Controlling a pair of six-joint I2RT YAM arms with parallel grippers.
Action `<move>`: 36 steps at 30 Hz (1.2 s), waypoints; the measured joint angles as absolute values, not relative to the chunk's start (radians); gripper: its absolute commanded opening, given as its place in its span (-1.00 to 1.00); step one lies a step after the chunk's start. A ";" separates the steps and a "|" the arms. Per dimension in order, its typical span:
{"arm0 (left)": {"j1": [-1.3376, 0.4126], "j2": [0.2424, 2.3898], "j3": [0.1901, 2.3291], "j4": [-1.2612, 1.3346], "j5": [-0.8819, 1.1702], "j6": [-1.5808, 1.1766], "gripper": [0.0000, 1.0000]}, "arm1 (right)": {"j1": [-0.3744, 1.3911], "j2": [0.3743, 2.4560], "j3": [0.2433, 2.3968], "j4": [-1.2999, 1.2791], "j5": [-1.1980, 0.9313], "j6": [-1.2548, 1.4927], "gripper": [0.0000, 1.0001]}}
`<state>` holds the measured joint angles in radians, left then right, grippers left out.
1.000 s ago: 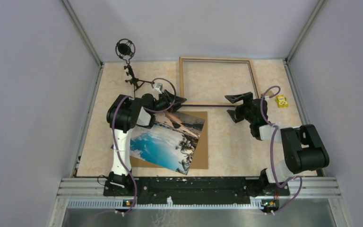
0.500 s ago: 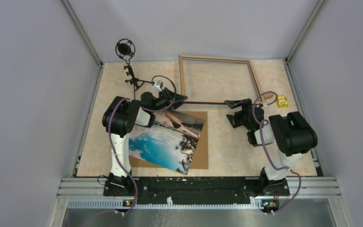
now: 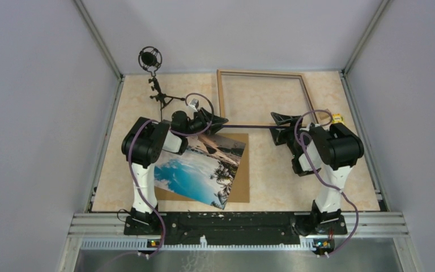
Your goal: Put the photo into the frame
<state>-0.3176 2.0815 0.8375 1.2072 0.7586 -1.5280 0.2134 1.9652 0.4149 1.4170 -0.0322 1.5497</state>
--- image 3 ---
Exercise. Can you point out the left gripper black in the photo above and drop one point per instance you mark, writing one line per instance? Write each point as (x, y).
(204, 115)

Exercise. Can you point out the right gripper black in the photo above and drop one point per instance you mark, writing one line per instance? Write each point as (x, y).
(278, 135)

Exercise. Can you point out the wooden picture frame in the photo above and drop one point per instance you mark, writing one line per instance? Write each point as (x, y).
(247, 97)

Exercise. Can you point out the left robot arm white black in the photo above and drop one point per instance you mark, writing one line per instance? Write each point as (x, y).
(145, 142)

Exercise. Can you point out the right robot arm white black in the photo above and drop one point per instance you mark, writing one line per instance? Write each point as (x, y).
(330, 154)

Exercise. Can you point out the beach landscape photo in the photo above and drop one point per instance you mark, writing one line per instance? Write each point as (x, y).
(206, 169)

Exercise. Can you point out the small brown wooden block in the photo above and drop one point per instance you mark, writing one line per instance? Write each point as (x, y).
(325, 114)

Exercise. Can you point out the small yellow toy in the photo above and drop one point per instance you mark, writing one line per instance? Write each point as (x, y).
(338, 119)

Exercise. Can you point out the brown cardboard backing board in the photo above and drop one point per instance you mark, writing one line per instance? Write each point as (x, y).
(242, 187)

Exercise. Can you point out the black microphone on tripod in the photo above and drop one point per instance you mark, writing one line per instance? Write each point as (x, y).
(150, 60)

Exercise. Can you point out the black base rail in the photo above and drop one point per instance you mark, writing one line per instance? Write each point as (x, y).
(232, 228)

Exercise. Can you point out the white cable duct strip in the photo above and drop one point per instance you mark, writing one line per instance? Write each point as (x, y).
(140, 244)

